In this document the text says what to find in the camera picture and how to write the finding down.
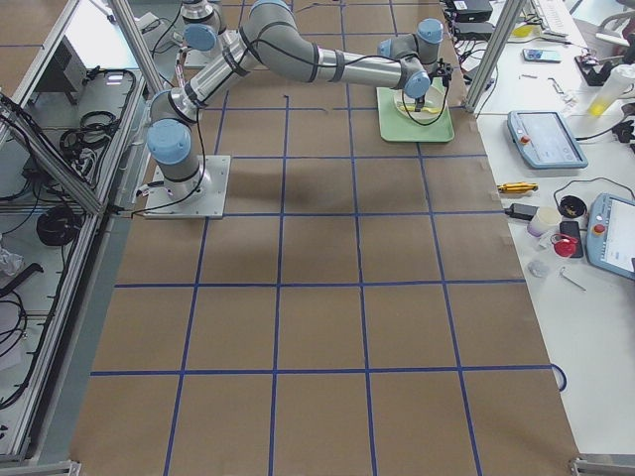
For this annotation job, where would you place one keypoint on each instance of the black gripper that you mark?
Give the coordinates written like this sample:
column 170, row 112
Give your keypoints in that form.
column 420, row 104

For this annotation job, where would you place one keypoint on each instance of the yellow plastic fork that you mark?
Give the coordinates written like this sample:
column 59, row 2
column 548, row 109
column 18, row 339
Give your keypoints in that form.
column 432, row 110

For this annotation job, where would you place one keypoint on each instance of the white round plate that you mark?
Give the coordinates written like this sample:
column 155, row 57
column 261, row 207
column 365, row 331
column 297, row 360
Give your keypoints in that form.
column 435, row 97

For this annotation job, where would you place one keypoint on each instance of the light green tray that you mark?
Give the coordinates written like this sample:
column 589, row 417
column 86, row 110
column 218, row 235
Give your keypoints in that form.
column 394, row 127

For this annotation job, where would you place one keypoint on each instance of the yellow utility knife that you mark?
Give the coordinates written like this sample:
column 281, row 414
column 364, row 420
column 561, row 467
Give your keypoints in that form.
column 517, row 187

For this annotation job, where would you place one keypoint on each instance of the far teach pendant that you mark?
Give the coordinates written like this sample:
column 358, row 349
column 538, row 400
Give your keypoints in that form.
column 544, row 140

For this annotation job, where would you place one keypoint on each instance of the teach pendant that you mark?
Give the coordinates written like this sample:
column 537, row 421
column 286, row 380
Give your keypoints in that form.
column 610, row 235
column 544, row 140

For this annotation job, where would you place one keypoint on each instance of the black power adapter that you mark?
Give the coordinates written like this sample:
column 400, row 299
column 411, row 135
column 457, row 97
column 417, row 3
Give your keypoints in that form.
column 521, row 211

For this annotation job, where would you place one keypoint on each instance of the white cup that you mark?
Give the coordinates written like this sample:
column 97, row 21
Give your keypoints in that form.
column 545, row 219

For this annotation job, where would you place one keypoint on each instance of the black bowl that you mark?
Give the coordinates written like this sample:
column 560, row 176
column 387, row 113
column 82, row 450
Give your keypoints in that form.
column 572, row 207

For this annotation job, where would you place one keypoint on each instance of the black smartphone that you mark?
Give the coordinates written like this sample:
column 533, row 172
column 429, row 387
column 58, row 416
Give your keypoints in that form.
column 571, row 227

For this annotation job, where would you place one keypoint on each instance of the spray bottle yellow liquid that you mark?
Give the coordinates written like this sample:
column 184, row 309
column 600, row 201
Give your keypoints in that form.
column 619, row 80

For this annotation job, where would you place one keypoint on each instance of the red tape roll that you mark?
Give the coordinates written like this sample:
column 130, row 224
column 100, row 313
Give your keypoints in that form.
column 564, row 245

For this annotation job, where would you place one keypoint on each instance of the allen key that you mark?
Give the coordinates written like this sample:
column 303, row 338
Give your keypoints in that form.
column 564, row 274

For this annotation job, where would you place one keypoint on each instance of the near teach pendant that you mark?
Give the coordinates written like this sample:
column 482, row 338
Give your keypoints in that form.
column 610, row 235

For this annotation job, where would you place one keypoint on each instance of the aluminium frame post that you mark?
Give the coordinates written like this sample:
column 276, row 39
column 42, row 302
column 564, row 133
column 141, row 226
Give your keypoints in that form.
column 503, row 28

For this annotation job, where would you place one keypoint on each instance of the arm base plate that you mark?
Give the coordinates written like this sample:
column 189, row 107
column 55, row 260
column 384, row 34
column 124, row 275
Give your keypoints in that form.
column 193, row 57
column 201, row 196

